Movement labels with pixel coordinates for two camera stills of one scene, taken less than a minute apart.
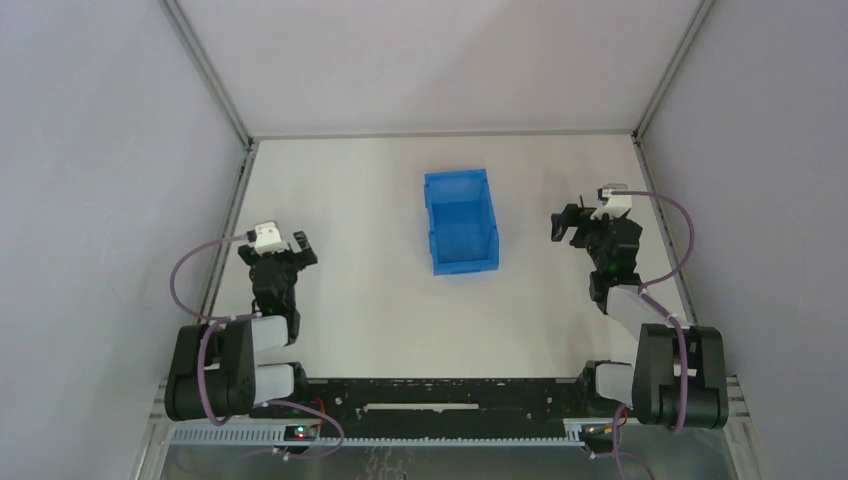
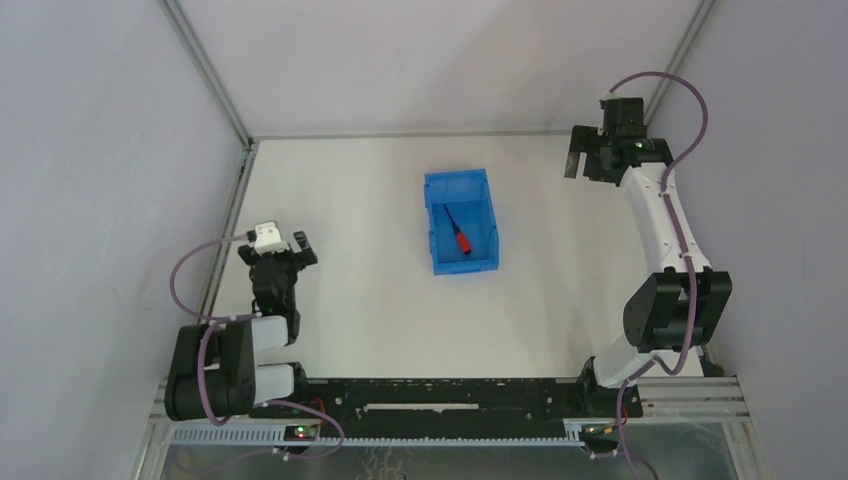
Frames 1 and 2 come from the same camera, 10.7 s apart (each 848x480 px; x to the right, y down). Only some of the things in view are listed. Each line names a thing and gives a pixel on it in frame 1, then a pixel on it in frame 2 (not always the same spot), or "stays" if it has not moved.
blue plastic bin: [462, 223] stays
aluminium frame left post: [188, 39] stays
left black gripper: [279, 259] stays
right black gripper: [584, 228] -> [592, 149]
